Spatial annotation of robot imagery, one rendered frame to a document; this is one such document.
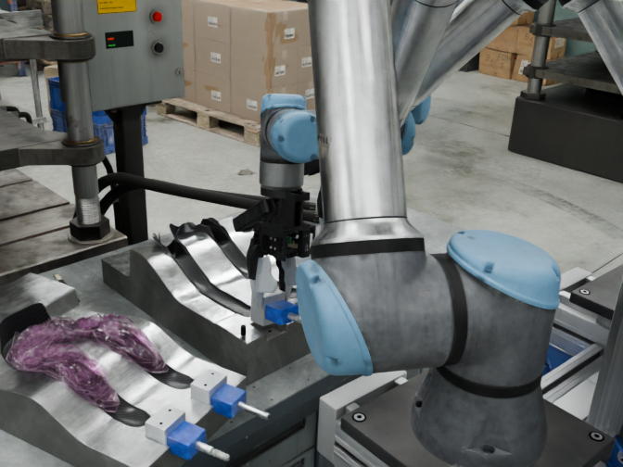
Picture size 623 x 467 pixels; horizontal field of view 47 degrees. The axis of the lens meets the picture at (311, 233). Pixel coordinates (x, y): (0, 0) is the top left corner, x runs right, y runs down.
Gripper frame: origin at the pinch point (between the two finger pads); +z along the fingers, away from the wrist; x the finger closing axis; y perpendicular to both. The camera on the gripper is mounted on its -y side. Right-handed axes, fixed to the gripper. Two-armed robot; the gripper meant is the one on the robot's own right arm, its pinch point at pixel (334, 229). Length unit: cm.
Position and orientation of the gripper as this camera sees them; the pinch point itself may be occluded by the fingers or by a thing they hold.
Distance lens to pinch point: 152.2
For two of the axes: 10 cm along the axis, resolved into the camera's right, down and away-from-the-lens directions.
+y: 7.0, 3.2, -6.4
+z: -0.4, 9.1, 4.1
